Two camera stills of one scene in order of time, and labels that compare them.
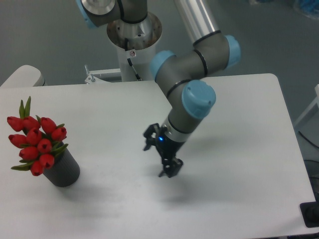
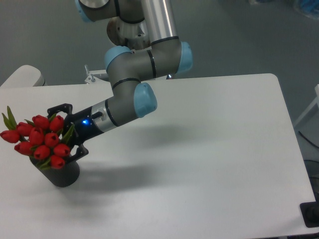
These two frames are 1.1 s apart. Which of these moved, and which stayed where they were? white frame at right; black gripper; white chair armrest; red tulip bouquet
Moved: black gripper; red tulip bouquet
Stayed: white frame at right; white chair armrest
